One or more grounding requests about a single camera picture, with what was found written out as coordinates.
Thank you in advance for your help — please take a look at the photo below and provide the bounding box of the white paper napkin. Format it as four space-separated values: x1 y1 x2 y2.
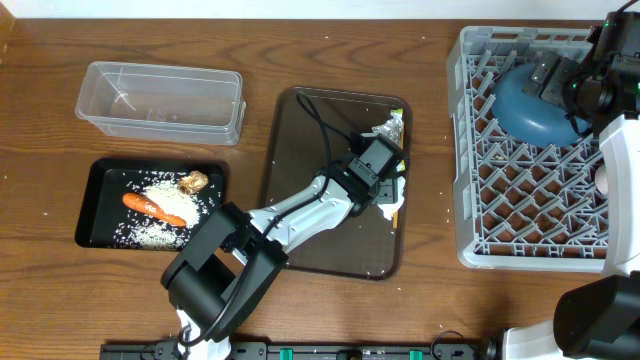
378 195 405 221

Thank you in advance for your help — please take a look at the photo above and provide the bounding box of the silver green snack wrapper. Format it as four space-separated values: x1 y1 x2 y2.
372 108 404 146

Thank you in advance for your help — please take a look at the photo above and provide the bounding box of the large dark blue bowl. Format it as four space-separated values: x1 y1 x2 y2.
491 60 591 147

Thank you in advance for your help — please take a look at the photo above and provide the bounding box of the brown food scrap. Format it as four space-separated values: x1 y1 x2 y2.
177 170 209 195

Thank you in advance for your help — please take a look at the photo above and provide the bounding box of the pile of white rice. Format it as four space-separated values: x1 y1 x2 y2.
108 170 224 251

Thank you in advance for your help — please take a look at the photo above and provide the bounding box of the orange carrot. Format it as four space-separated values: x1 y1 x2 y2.
122 193 186 227

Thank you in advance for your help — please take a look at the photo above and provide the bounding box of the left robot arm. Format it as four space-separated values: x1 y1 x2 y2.
161 156 405 359

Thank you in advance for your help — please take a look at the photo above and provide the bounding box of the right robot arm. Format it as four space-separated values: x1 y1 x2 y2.
493 52 639 359

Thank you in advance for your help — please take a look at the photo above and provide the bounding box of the grey plastic dishwasher rack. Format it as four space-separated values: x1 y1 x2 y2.
446 26 608 273

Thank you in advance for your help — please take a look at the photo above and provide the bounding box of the black waste tray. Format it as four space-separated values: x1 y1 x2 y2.
75 158 226 251

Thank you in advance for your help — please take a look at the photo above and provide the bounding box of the dark brown serving tray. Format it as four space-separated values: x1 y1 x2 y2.
260 87 413 281

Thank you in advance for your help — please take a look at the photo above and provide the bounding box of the clear plastic bin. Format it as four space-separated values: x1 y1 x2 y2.
75 61 246 146

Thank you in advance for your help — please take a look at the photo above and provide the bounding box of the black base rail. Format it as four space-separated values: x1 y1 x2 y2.
99 340 501 360

